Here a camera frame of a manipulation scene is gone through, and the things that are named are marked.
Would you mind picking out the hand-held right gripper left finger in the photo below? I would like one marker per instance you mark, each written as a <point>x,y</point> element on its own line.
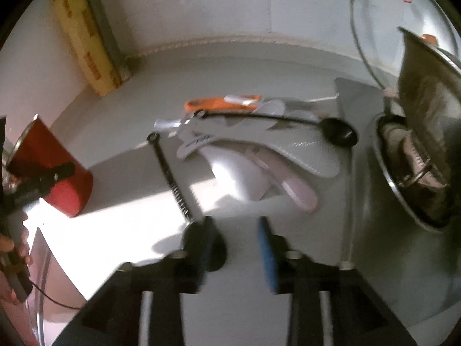
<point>203,256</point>

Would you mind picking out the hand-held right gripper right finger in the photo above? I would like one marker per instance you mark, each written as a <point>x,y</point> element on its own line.
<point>267,259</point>

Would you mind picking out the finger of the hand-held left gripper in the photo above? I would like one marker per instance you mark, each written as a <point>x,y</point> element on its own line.
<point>46,179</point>

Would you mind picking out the red metal cup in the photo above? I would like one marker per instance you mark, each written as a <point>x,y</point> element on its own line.
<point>57,173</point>

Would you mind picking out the pink plastic spoon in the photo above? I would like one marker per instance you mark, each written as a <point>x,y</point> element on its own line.
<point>291,187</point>

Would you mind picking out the white dotted rice paddle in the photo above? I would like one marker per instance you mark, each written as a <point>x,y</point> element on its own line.
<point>288,147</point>

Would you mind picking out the person's left hand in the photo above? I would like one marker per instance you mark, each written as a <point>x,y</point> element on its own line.
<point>9,244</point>

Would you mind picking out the yellow cling wrap box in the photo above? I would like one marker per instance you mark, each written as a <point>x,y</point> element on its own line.
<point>83,36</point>

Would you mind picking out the grey pipe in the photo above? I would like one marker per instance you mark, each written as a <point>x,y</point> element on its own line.
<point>104,25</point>

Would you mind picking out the white cloth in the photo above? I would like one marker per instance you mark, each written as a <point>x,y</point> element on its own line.
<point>396,133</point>

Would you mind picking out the dark wok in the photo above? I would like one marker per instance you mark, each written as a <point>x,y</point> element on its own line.
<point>428,90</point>

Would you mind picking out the glass pot lid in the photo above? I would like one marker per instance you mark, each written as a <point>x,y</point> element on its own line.
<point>381,25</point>

